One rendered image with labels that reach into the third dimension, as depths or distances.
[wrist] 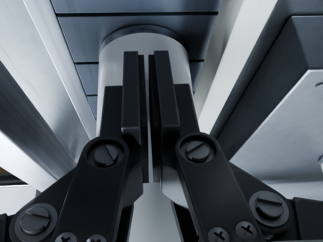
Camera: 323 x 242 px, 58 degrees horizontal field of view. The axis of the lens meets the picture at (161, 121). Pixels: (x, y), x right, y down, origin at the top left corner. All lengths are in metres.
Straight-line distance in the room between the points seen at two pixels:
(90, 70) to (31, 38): 0.08
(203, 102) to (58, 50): 0.09
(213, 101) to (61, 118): 0.25
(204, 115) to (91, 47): 0.07
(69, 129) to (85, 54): 0.23
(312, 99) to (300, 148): 0.13
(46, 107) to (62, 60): 0.17
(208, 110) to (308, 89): 0.10
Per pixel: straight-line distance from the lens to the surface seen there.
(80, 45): 0.17
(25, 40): 0.26
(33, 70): 0.29
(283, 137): 0.34
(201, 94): 0.16
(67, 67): 0.19
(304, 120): 0.31
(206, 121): 0.18
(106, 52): 0.16
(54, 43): 0.18
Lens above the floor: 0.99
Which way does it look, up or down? 25 degrees down
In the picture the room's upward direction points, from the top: 176 degrees clockwise
